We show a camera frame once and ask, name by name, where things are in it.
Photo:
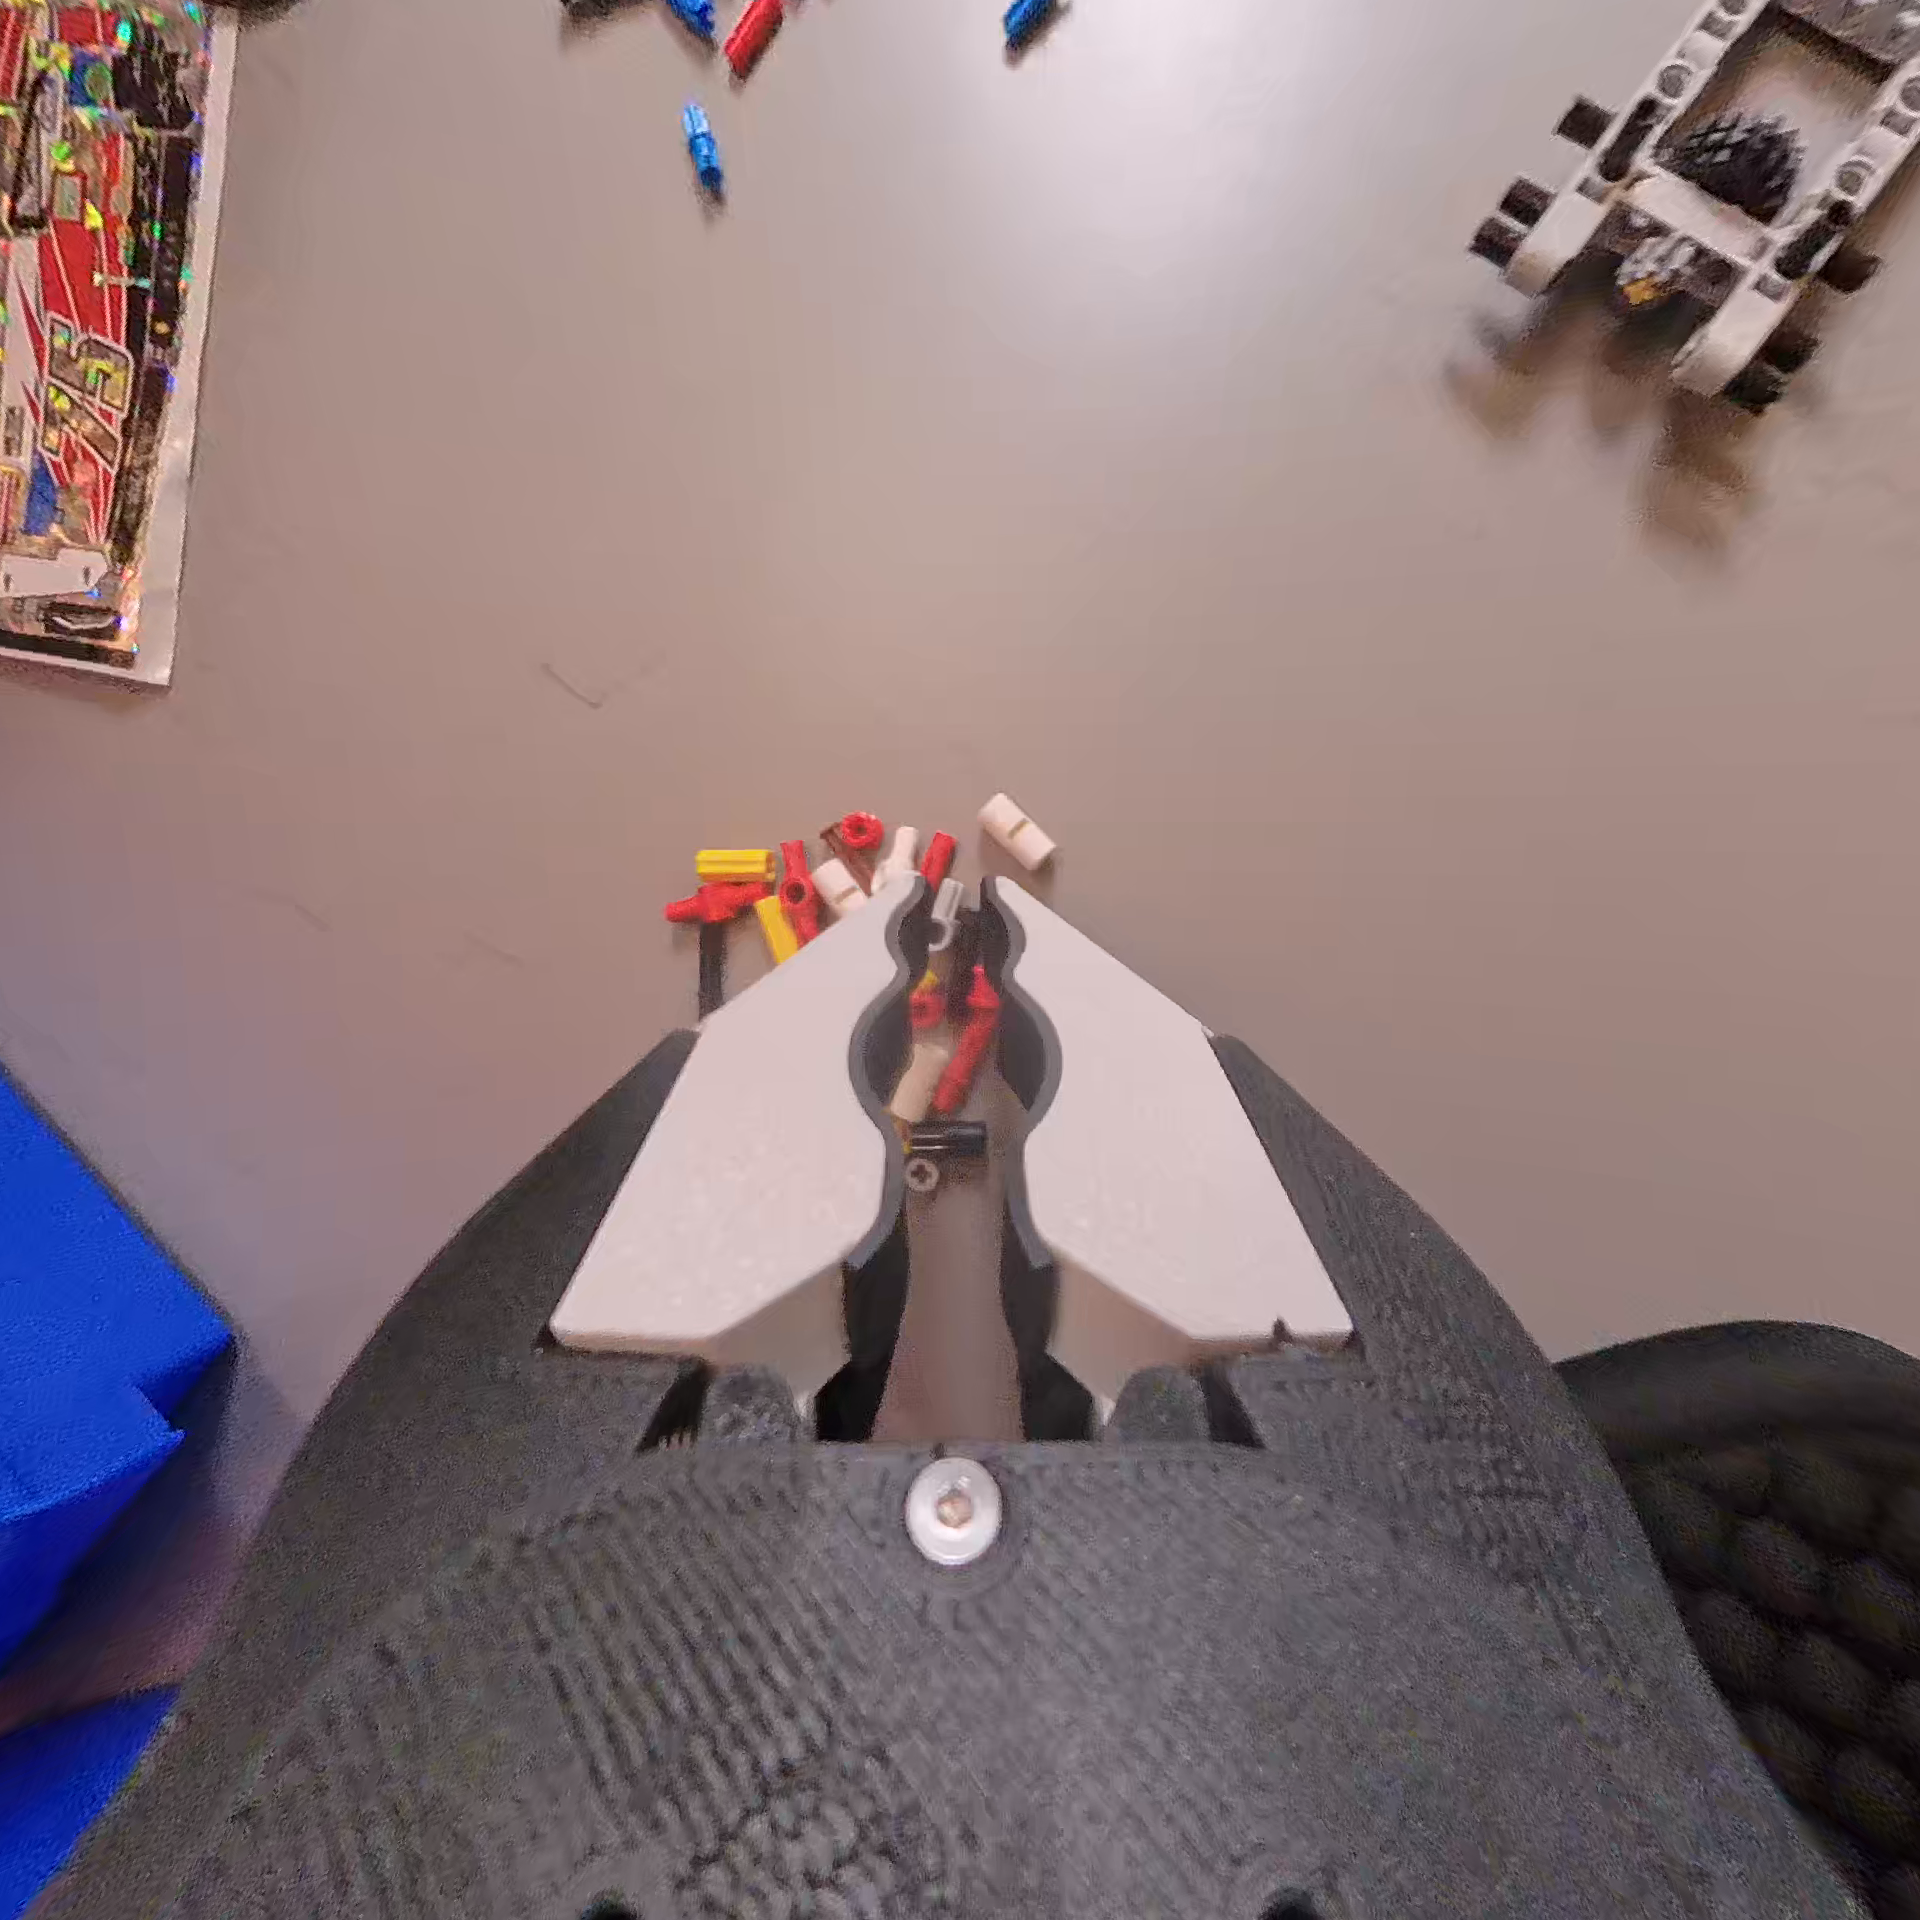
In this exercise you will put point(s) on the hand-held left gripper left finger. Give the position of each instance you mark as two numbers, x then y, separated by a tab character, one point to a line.
735	1184

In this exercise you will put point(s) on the shiny colourful sticker sheet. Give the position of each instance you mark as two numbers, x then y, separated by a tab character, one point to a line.
106	375

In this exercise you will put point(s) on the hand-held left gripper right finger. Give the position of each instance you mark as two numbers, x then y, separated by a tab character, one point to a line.
1171	1184

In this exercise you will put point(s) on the black knitted fabric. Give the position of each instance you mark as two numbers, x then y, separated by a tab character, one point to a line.
1799	1575

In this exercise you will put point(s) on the pile of small lego pieces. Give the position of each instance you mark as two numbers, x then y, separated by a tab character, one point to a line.
735	868

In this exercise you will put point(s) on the light grey lego pin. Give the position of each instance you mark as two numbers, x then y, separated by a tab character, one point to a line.
944	909

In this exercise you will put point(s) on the blue lego pin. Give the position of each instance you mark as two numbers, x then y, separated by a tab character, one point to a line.
702	150
693	15
1032	18

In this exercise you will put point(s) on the red lego piece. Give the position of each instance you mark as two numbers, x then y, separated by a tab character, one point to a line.
754	32

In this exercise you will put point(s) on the blue box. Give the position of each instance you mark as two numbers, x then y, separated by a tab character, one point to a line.
91	1350

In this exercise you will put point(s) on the grey lego frame assembly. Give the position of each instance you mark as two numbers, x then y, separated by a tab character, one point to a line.
1740	322

